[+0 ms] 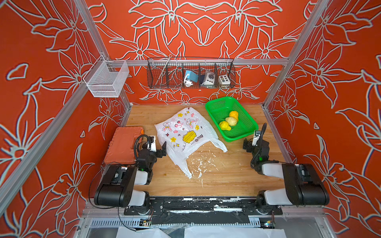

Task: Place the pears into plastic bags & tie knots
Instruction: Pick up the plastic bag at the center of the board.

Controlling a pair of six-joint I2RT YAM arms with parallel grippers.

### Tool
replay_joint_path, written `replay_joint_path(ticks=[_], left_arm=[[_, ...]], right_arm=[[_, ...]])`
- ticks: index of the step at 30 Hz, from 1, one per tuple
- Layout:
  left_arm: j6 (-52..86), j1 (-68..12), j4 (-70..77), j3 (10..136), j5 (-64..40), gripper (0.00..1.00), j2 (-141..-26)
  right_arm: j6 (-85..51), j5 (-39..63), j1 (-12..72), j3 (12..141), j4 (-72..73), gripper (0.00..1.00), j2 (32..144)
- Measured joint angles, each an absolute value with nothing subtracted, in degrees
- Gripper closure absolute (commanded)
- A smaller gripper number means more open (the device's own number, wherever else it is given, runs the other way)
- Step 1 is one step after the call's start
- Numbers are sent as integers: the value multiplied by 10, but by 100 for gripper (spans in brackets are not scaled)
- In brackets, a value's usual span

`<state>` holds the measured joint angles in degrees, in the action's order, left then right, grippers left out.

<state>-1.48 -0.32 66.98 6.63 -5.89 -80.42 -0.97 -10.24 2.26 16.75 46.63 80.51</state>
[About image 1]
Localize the orange plastic tool case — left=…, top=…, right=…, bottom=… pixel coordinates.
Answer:
left=103, top=127, right=144, bottom=165

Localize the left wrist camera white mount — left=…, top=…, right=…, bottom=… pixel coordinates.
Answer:
left=147, top=136, right=157, bottom=152

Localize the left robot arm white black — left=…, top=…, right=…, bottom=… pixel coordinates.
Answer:
left=93, top=142, right=167, bottom=208

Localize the clear plastic wall bin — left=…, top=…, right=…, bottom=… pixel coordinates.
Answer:
left=84, top=60, right=130, bottom=98

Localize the black wire wall basket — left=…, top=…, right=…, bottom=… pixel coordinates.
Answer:
left=147, top=56, right=236, bottom=89

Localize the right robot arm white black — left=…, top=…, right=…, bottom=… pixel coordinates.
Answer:
left=243, top=139, right=330, bottom=215

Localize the green plastic basket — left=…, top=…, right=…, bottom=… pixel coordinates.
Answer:
left=205, top=97, right=259, bottom=142

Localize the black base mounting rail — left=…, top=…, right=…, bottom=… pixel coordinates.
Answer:
left=124, top=196, right=283, bottom=228

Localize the white printed plastic bag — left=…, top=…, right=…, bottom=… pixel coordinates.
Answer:
left=155, top=107, right=228, bottom=178

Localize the blue white charger with cable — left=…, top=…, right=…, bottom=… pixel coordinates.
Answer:
left=183, top=70, right=198, bottom=87

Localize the white button box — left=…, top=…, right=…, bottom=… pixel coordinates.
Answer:
left=218, top=74, right=231, bottom=88

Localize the white round-socket adapter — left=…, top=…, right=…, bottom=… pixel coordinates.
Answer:
left=199, top=70, right=215, bottom=86

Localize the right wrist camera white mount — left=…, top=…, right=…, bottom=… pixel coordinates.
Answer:
left=252, top=131, right=262, bottom=146

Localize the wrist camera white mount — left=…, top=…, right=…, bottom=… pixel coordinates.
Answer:
left=252, top=131, right=262, bottom=146
left=147, top=136, right=157, bottom=152

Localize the orange yellow pear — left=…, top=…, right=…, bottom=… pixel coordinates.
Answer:
left=229, top=111, right=239, bottom=121

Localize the bright yellow pear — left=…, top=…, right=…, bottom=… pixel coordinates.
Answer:
left=219, top=121, right=232, bottom=131

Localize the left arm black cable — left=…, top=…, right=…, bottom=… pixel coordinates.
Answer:
left=88, top=134, right=152, bottom=232

